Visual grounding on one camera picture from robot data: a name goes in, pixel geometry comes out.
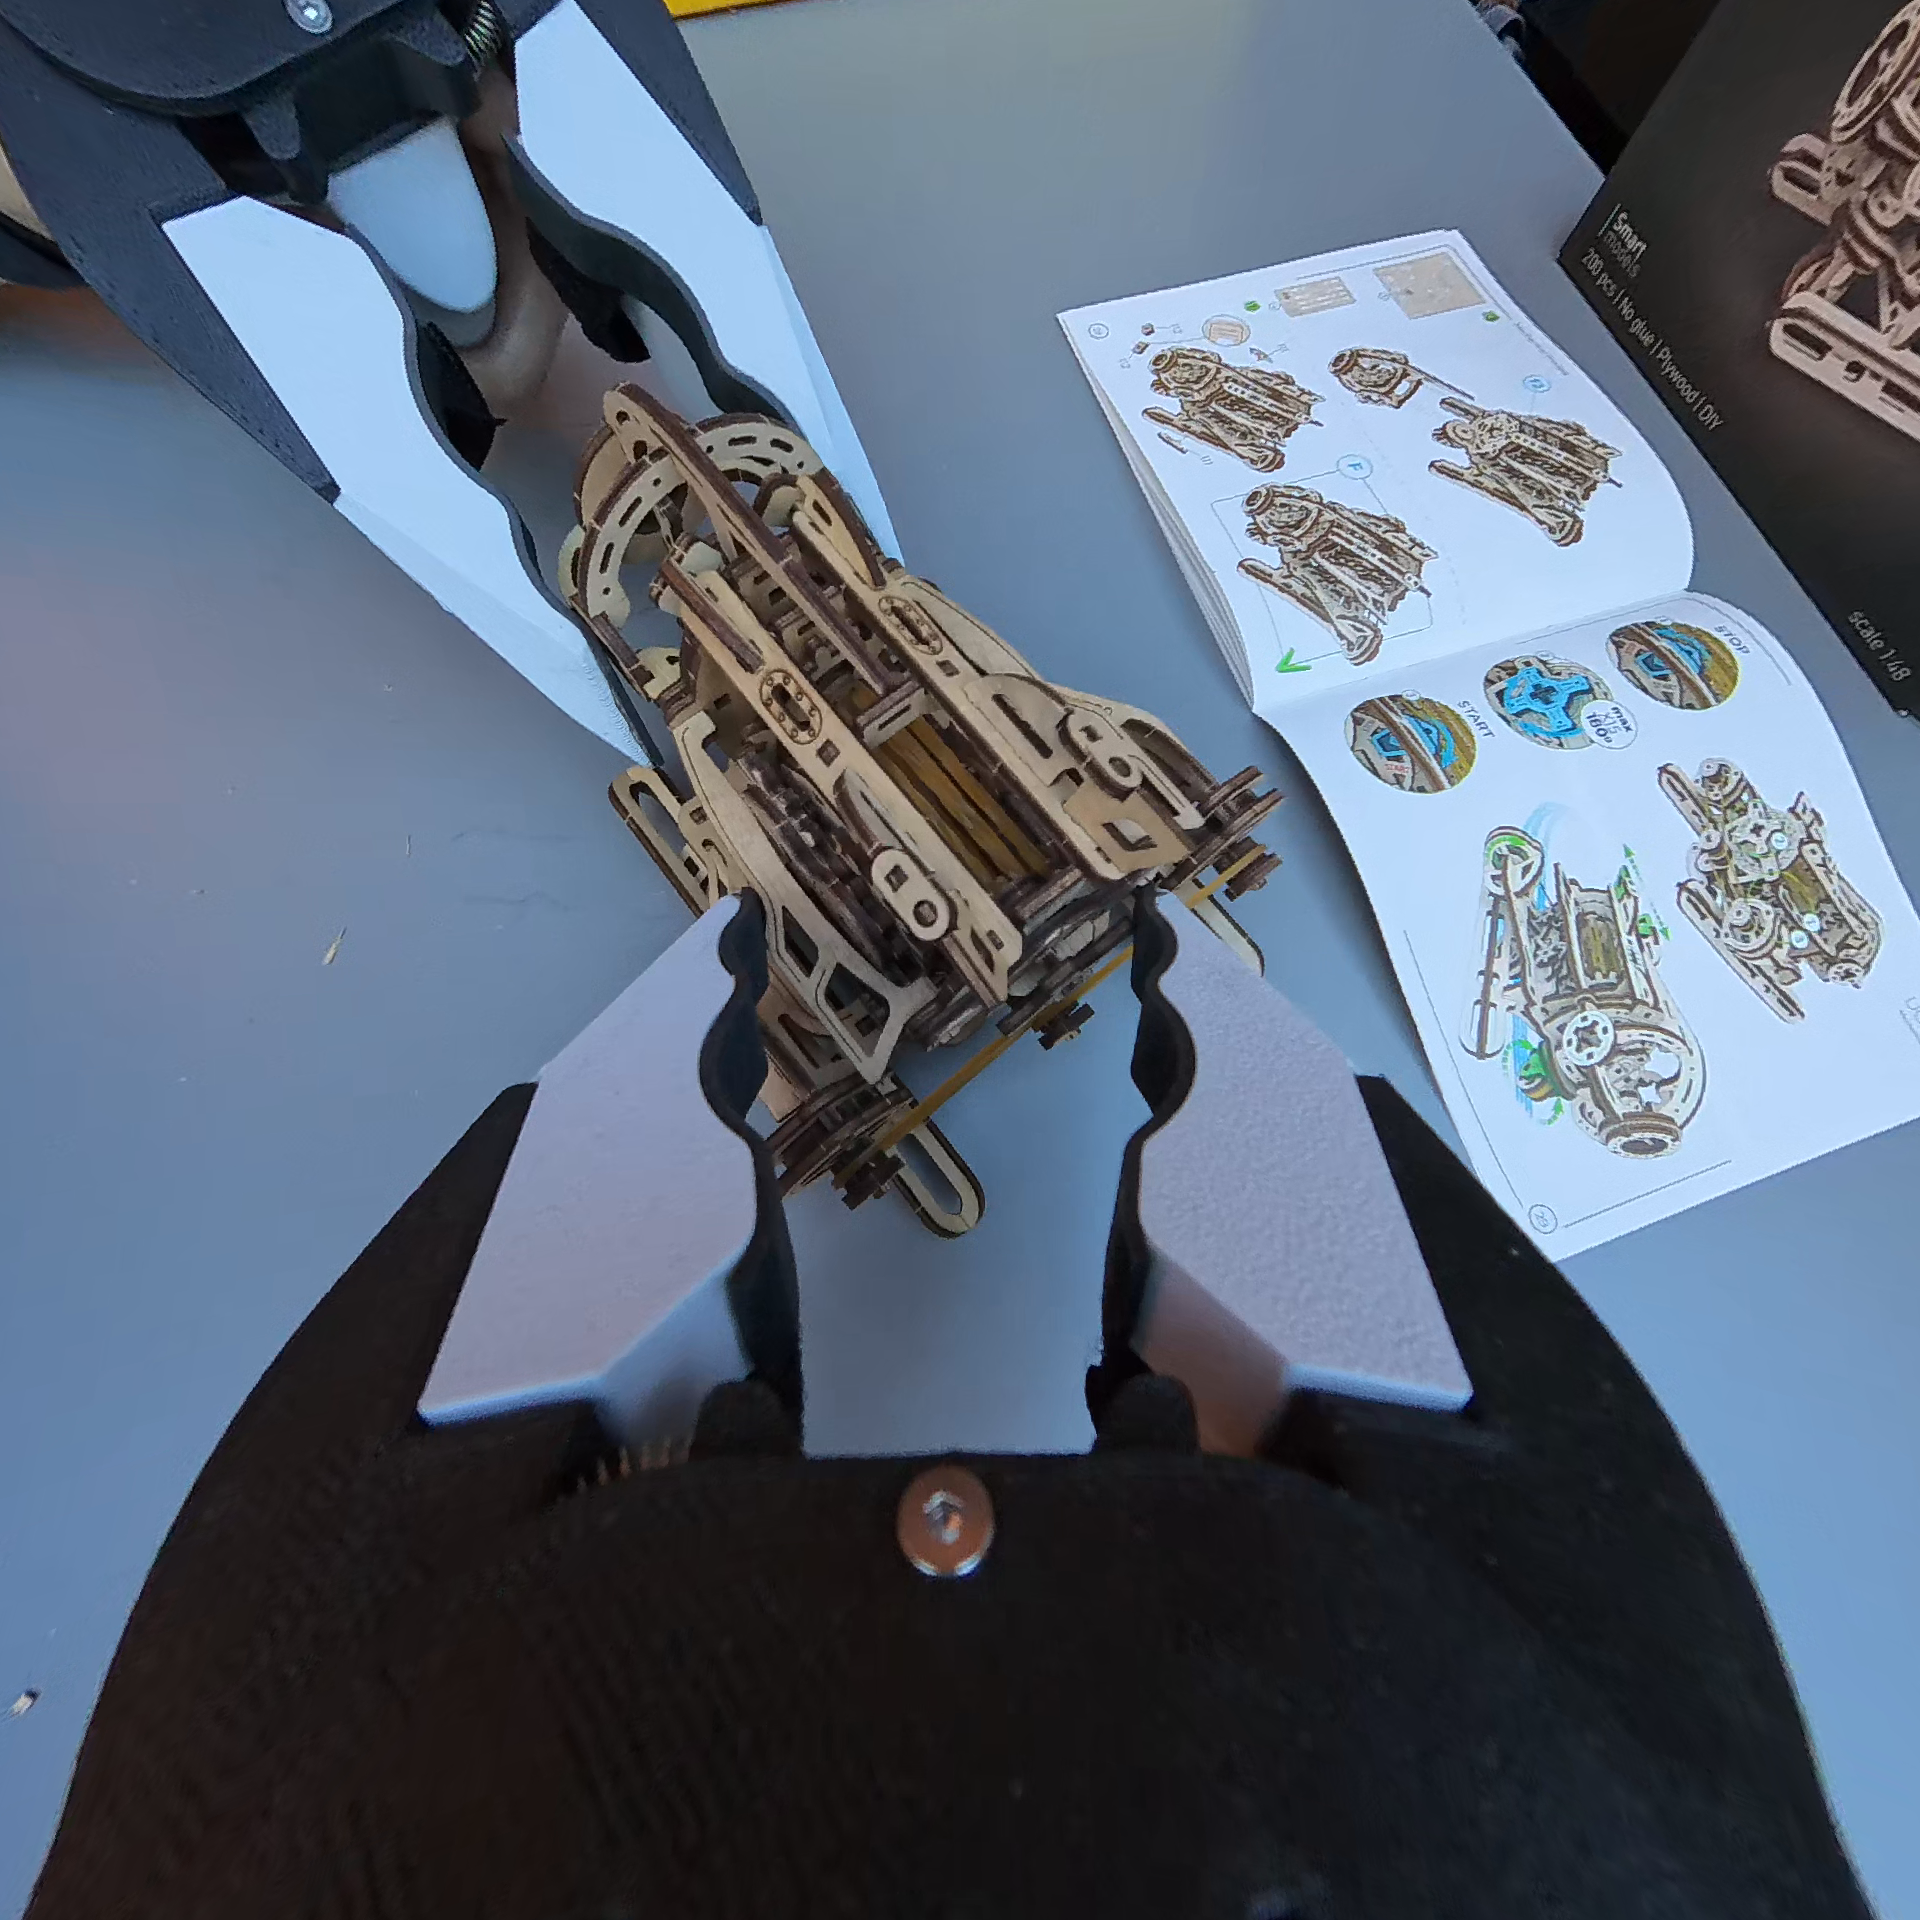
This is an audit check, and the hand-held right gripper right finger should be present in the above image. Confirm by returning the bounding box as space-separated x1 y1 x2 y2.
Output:
1084 891 1475 1449

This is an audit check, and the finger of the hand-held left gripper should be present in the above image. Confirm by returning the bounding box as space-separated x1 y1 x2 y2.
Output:
503 0 906 561
161 189 669 768

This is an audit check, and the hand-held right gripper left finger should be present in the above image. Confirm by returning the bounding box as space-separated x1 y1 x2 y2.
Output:
415 889 806 1455

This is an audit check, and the wooden mechanical model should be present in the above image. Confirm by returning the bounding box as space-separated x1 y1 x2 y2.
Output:
561 383 1287 1241

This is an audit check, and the illustrated instruction booklet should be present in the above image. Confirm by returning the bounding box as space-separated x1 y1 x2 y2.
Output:
1055 229 1920 1261

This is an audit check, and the black and teal kit box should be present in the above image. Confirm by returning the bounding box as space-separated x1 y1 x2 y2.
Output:
1556 0 1920 723

